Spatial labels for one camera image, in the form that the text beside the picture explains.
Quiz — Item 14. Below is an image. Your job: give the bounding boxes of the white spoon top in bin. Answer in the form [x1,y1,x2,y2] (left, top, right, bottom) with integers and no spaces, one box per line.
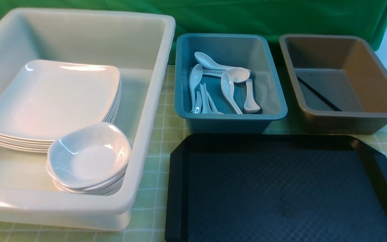
[195,51,251,75]

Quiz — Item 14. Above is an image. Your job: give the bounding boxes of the white spoon right in bin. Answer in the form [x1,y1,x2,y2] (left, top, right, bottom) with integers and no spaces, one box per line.
[243,79,261,113]

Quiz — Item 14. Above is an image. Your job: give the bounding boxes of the white square rice plate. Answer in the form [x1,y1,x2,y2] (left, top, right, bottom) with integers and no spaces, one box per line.
[0,59,120,142]

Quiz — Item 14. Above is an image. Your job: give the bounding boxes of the small white bowl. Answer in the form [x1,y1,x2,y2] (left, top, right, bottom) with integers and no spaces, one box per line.
[46,122,132,189]

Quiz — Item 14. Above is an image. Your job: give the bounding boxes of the black serving tray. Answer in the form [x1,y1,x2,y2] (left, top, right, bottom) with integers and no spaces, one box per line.
[164,133,387,242]

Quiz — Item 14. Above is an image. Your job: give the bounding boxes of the green checkered tablecloth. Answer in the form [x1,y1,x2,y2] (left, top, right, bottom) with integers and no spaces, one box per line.
[0,66,387,242]

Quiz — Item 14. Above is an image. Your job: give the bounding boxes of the brown plastic bin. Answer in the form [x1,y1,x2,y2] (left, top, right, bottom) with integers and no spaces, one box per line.
[279,34,387,135]

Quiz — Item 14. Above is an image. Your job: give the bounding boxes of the white spoons bottom in bin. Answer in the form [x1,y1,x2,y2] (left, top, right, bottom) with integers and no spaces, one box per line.
[192,84,223,114]

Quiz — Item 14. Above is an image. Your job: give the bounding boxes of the stack of small white bowls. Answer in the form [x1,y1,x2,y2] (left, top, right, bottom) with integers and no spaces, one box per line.
[46,162,125,196]

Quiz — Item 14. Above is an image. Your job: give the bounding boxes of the white ceramic soup spoon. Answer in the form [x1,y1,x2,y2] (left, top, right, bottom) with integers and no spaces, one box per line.
[220,72,243,114]

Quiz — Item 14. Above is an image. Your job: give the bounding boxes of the white spoon left in bin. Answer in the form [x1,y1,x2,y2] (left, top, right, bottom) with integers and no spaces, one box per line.
[188,64,203,112]

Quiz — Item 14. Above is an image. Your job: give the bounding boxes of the stack of white square plates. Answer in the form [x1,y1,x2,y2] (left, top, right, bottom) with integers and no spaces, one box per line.
[0,78,122,153]

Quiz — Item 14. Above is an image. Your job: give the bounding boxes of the black chopstick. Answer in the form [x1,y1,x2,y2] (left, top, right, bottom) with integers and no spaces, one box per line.
[297,76,342,112]

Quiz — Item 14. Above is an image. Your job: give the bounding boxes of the teal plastic bin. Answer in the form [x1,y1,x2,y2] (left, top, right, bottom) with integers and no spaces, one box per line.
[174,33,288,134]

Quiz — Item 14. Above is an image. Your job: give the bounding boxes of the large white plastic tub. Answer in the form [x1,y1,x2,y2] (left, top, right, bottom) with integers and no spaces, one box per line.
[0,8,175,231]

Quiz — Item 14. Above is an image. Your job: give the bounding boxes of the white spoon in bin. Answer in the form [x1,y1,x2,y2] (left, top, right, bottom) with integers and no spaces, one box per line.
[195,51,251,75]
[202,67,250,83]
[243,79,261,113]
[188,64,203,112]

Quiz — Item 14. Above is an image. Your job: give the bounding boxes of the green backdrop cloth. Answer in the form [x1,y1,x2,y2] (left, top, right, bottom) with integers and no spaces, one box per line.
[0,0,387,65]

